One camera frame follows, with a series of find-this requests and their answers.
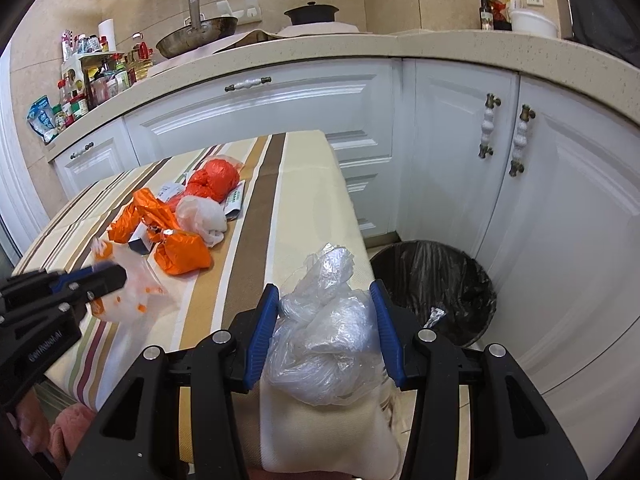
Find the white plastic bag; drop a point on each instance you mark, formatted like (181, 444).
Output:
(200, 215)

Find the translucent orange-print plastic bag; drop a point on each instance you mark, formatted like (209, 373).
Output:
(137, 285)

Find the striped tablecloth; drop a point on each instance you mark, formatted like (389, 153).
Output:
(300, 200)

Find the small white cabinet door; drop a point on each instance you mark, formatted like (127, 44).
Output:
(95, 170)

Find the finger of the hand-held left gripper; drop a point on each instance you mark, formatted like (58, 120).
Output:
(35, 284)
(105, 284)

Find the black cooking pot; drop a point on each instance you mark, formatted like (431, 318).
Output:
(310, 14)

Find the silver foil wrapper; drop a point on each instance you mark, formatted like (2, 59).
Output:
(435, 317)

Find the white spice rack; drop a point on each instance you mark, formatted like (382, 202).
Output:
(72, 67)

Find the white double wall socket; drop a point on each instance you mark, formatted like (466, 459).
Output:
(247, 7)

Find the yellow cooking oil bottle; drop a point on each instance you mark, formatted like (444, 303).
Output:
(141, 60)

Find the small dark box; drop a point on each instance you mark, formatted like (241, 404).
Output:
(140, 244)

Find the metal wok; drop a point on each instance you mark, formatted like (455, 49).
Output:
(195, 37)

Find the dark cloth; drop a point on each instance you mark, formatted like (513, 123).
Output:
(605, 10)

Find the paper towel roll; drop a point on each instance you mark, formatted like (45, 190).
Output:
(106, 35)

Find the bin with black liner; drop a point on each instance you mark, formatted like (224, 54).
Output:
(425, 280)

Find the white paper packet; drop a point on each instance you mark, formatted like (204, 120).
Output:
(170, 191)

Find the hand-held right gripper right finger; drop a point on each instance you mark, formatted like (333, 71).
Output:
(387, 335)

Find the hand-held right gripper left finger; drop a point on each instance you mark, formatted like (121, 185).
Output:
(262, 330)

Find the orange plastic bag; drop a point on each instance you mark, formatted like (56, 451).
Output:
(182, 255)
(150, 210)

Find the blue snack packet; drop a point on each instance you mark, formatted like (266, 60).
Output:
(42, 120)

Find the cluster of seasoning bottles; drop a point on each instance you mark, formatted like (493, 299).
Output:
(100, 85)

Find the red plastic bag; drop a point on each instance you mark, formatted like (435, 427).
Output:
(215, 180)

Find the red packet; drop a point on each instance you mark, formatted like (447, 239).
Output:
(500, 15)

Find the green and white packet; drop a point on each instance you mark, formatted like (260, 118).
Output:
(234, 202)

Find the white plastic bowl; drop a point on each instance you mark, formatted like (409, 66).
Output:
(532, 22)

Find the wide white drawer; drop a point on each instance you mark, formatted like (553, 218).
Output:
(300, 110)

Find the clear plastic bag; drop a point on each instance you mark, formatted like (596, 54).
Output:
(325, 330)

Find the dark glass bottle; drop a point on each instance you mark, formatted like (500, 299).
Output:
(485, 12)

